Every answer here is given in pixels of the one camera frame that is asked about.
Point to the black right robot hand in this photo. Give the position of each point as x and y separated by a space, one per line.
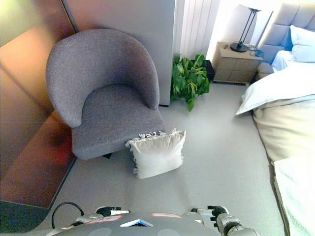
217 211

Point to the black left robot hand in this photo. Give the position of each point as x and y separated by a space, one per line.
110 211

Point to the white fringed pillow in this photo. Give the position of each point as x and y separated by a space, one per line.
157 155

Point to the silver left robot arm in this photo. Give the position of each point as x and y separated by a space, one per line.
83 218

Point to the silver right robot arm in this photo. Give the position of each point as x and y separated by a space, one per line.
231 225

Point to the white bed pillow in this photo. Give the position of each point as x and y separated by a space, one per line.
302 44

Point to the grey robot torso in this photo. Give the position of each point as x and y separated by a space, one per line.
137 226

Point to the beige bed cover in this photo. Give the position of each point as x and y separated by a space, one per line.
288 127

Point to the blue plastic container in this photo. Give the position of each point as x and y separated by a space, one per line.
27 127

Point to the green potted plant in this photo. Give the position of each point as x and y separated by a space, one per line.
189 78

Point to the white duvet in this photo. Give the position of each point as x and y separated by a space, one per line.
278 86

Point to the black plant pot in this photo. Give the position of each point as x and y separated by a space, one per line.
209 70

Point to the beige bedside table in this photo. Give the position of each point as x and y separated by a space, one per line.
233 66

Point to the grey fabric armchair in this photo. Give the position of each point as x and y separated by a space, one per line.
98 61

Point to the black floor-style table lamp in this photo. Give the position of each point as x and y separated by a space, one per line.
239 46

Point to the white pleated curtain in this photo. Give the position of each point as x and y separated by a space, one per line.
194 27

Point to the grey tufted headboard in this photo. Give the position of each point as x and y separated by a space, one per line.
280 27

